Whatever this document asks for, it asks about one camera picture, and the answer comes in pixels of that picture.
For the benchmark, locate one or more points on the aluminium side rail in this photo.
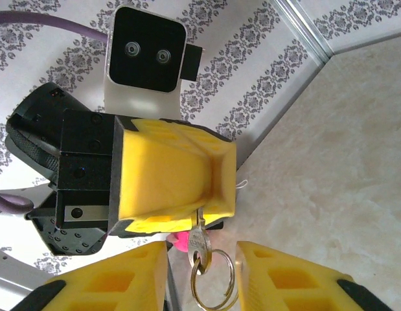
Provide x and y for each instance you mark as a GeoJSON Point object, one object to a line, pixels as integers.
{"type": "Point", "coordinates": [15, 269]}

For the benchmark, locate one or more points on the aluminium frame corner post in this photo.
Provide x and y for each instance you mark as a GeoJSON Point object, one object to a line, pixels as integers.
{"type": "Point", "coordinates": [307, 29]}

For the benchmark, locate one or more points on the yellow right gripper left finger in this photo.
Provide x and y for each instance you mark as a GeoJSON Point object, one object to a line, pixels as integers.
{"type": "Point", "coordinates": [103, 285]}

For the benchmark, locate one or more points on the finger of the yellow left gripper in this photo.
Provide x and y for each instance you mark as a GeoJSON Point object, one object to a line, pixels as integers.
{"type": "Point", "coordinates": [224, 181]}
{"type": "Point", "coordinates": [158, 175]}

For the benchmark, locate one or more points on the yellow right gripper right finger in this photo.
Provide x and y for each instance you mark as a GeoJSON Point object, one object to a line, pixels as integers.
{"type": "Point", "coordinates": [300, 282]}

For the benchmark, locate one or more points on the silver key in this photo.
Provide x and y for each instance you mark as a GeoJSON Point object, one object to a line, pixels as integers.
{"type": "Point", "coordinates": [197, 241]}

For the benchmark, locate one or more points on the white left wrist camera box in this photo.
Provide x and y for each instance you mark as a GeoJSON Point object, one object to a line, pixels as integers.
{"type": "Point", "coordinates": [145, 52]}

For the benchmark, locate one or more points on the pink plush doll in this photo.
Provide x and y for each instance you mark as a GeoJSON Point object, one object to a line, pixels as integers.
{"type": "Point", "coordinates": [180, 242]}

